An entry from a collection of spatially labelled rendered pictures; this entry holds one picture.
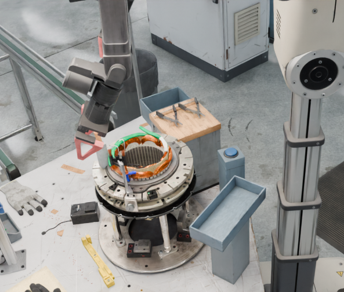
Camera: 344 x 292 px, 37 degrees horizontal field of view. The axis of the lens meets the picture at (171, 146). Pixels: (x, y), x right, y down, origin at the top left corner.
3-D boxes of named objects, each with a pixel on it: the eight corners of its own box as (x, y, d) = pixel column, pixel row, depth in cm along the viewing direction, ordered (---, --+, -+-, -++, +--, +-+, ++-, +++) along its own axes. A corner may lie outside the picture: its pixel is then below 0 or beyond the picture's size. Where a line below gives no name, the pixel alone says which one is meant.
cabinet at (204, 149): (158, 171, 205) (149, 119, 189) (198, 155, 211) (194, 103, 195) (180, 200, 191) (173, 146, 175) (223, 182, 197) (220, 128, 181)
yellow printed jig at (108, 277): (81, 245, 178) (79, 238, 176) (90, 240, 180) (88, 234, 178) (107, 288, 163) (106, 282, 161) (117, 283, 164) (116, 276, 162)
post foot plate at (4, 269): (26, 249, 179) (25, 248, 179) (26, 269, 173) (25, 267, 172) (0, 255, 178) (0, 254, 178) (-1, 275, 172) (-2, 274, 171)
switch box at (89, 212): (73, 212, 192) (70, 202, 188) (100, 210, 192) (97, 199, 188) (72, 225, 187) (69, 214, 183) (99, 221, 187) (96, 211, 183)
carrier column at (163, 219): (162, 250, 171) (155, 206, 158) (169, 247, 171) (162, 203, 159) (166, 255, 169) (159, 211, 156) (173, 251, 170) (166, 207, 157)
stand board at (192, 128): (149, 119, 189) (148, 113, 188) (194, 102, 195) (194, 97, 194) (173, 147, 175) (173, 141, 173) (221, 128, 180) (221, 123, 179)
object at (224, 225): (225, 304, 155) (221, 241, 137) (195, 288, 160) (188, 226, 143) (264, 249, 169) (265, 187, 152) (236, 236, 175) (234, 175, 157)
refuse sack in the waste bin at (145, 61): (96, 108, 350) (85, 62, 329) (141, 86, 367) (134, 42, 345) (126, 132, 325) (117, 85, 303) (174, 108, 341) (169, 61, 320)
